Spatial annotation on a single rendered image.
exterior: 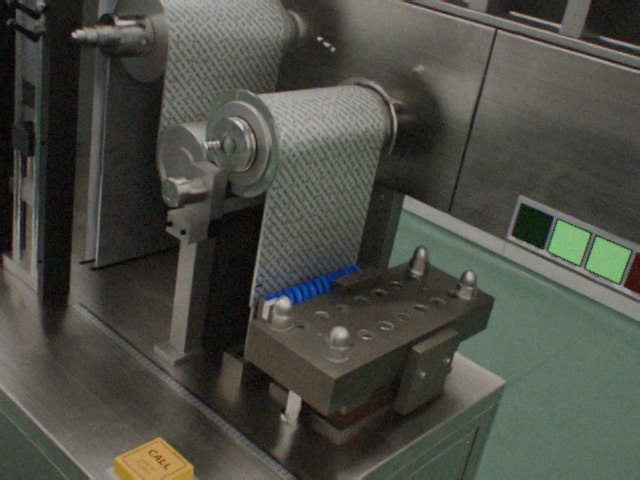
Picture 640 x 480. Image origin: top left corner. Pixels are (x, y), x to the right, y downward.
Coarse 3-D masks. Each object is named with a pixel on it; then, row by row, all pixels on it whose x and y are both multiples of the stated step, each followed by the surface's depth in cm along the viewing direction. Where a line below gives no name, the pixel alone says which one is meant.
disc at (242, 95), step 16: (224, 96) 109; (240, 96) 107; (256, 96) 105; (208, 128) 113; (272, 128) 104; (272, 144) 105; (272, 160) 106; (272, 176) 106; (240, 192) 111; (256, 192) 109
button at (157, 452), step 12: (144, 444) 100; (156, 444) 100; (168, 444) 101; (120, 456) 97; (132, 456) 97; (144, 456) 98; (156, 456) 98; (168, 456) 99; (180, 456) 99; (120, 468) 96; (132, 468) 96; (144, 468) 96; (156, 468) 96; (168, 468) 97; (180, 468) 97; (192, 468) 98
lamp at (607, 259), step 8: (600, 240) 111; (600, 248) 111; (608, 248) 111; (616, 248) 110; (624, 248) 109; (592, 256) 112; (600, 256) 112; (608, 256) 111; (616, 256) 110; (624, 256) 109; (592, 264) 113; (600, 264) 112; (608, 264) 111; (616, 264) 110; (624, 264) 109; (600, 272) 112; (608, 272) 111; (616, 272) 110; (616, 280) 111
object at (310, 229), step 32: (288, 192) 111; (320, 192) 116; (352, 192) 122; (288, 224) 114; (320, 224) 120; (352, 224) 126; (288, 256) 117; (320, 256) 123; (352, 256) 130; (256, 288) 114; (288, 288) 120
